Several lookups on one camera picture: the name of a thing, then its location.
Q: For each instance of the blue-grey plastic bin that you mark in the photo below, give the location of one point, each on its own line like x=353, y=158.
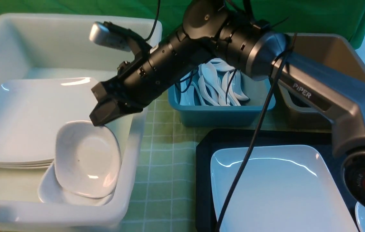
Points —
x=227, y=116

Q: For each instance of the black serving tray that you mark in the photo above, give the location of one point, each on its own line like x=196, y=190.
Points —
x=220, y=138

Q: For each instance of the brown plastic bin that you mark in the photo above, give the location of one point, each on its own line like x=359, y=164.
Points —
x=331, y=50

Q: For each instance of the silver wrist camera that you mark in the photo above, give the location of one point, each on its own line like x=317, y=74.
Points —
x=116, y=37

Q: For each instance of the stack of white square plates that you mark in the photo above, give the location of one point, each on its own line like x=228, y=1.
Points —
x=32, y=111

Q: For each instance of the large white plastic tub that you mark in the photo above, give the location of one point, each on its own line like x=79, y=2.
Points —
x=57, y=46

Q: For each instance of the green checkered table mat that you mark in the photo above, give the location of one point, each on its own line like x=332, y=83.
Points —
x=163, y=197

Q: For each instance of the large white rectangular plate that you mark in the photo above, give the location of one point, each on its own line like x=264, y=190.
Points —
x=287, y=189

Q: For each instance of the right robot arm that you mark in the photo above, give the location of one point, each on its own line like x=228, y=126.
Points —
x=211, y=30

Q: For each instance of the white small square bowl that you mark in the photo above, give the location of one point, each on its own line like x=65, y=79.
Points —
x=87, y=159

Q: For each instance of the green backdrop cloth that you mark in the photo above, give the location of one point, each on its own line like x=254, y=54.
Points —
x=341, y=17

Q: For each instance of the white bowl in tub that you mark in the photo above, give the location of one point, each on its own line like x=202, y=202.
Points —
x=50, y=191

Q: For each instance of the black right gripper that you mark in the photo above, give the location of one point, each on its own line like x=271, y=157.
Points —
x=153, y=71

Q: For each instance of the white spoons pile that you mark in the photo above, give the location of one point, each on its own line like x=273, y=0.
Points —
x=213, y=84

